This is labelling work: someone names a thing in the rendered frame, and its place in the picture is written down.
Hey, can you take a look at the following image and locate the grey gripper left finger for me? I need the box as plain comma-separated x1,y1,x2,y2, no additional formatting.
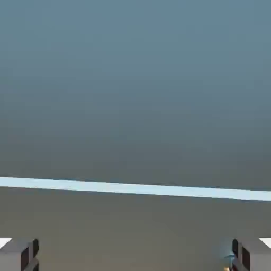
0,237,40,271

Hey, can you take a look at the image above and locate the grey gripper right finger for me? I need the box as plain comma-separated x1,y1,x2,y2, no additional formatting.
231,237,271,271

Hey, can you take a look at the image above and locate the blue-grey cabinet door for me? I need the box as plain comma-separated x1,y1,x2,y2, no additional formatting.
0,0,271,192
0,185,271,271

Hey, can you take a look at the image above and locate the blue-grey painted cabinet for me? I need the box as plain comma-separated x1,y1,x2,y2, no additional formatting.
0,0,271,271

